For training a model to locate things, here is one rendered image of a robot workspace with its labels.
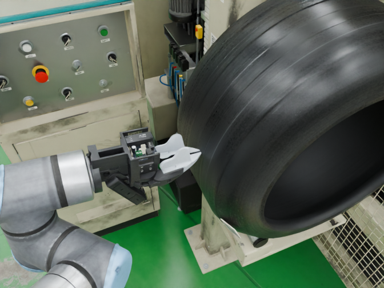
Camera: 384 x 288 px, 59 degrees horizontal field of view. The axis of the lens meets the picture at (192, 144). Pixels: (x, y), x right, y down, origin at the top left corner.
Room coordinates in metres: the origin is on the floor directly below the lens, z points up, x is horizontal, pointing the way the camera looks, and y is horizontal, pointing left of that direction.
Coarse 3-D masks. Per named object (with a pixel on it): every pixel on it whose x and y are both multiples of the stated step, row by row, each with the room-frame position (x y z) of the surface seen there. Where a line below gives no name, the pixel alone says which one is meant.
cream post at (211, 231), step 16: (224, 0) 0.81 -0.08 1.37; (240, 0) 0.78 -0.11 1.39; (256, 0) 0.80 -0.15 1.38; (224, 16) 0.81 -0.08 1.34; (240, 16) 0.79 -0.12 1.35; (208, 48) 0.88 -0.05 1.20; (208, 208) 0.82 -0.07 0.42; (208, 224) 0.81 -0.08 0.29; (208, 240) 0.80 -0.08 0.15; (224, 240) 0.81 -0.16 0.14
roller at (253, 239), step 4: (248, 236) 0.43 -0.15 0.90; (252, 236) 0.43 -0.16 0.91; (252, 240) 0.42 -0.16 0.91; (256, 240) 0.41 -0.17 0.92; (260, 240) 0.41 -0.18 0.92; (264, 240) 0.41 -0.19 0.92; (252, 244) 0.41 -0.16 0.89; (256, 244) 0.41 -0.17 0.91; (260, 244) 0.41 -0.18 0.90; (264, 244) 0.42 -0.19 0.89
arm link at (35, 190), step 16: (32, 160) 0.35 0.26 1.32; (48, 160) 0.35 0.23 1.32; (0, 176) 0.31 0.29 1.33; (16, 176) 0.31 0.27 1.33; (32, 176) 0.31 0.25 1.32; (48, 176) 0.32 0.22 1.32; (0, 192) 0.29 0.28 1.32; (16, 192) 0.29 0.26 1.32; (32, 192) 0.29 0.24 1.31; (48, 192) 0.30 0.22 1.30; (64, 192) 0.31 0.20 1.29; (0, 208) 0.27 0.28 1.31; (16, 208) 0.27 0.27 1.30; (32, 208) 0.28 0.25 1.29; (48, 208) 0.29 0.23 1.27; (0, 224) 0.27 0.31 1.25; (16, 224) 0.27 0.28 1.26; (32, 224) 0.27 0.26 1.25
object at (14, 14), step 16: (0, 0) 0.91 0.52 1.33; (16, 0) 0.92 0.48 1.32; (32, 0) 0.94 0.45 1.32; (48, 0) 0.95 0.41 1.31; (64, 0) 0.97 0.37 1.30; (80, 0) 0.99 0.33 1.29; (96, 0) 1.00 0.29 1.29; (112, 0) 1.02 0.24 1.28; (128, 0) 1.03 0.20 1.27; (0, 16) 0.90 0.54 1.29; (16, 16) 0.91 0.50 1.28; (32, 16) 0.93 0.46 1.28
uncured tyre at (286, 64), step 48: (288, 0) 0.62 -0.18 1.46; (336, 0) 0.60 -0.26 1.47; (240, 48) 0.54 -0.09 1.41; (288, 48) 0.49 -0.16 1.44; (336, 48) 0.46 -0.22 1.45; (192, 96) 0.53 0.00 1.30; (240, 96) 0.45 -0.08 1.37; (288, 96) 0.41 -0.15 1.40; (336, 96) 0.41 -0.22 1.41; (192, 144) 0.47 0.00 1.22; (240, 144) 0.39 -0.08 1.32; (288, 144) 0.37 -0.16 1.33; (336, 144) 0.69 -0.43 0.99; (240, 192) 0.35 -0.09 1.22; (288, 192) 0.57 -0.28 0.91; (336, 192) 0.55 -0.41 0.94
